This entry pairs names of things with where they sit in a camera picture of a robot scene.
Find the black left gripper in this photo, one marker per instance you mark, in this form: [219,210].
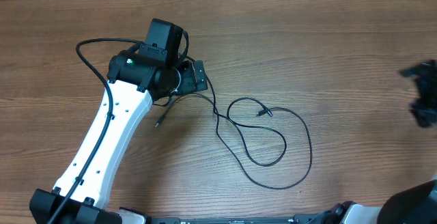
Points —
[190,85]

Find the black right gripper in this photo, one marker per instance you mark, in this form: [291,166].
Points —
[426,115]

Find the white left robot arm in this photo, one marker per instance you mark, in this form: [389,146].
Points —
[137,77]

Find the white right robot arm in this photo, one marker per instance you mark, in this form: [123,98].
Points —
[414,205]

